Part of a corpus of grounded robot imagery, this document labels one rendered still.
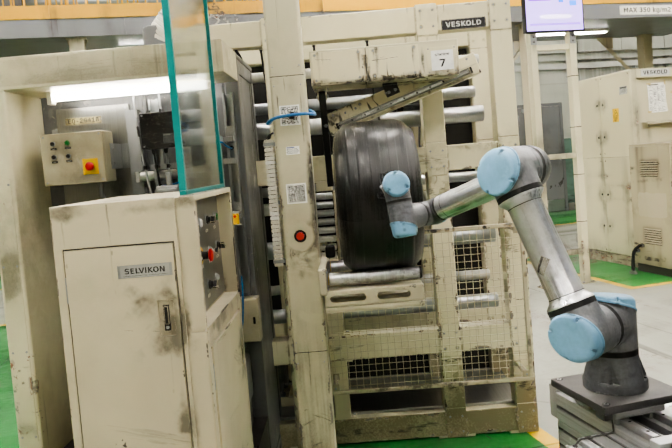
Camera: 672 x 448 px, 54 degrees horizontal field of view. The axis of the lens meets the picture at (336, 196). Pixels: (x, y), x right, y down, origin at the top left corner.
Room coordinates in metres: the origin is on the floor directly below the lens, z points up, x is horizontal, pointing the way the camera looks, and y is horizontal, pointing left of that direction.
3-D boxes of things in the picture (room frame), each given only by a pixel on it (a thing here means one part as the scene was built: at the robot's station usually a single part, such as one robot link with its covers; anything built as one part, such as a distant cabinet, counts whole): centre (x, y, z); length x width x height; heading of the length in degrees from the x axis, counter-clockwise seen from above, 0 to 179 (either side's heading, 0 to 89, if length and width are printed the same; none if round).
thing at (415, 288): (2.38, -0.11, 0.83); 0.36 x 0.09 x 0.06; 89
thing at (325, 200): (2.91, 0.10, 1.05); 0.20 x 0.15 x 0.30; 89
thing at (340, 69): (2.82, -0.24, 1.71); 0.61 x 0.25 x 0.15; 89
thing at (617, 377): (1.60, -0.65, 0.77); 0.15 x 0.15 x 0.10
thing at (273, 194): (2.48, 0.23, 1.19); 0.05 x 0.04 x 0.48; 179
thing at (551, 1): (6.03, -2.09, 2.60); 0.60 x 0.05 x 0.55; 104
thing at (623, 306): (1.60, -0.65, 0.88); 0.13 x 0.12 x 0.14; 132
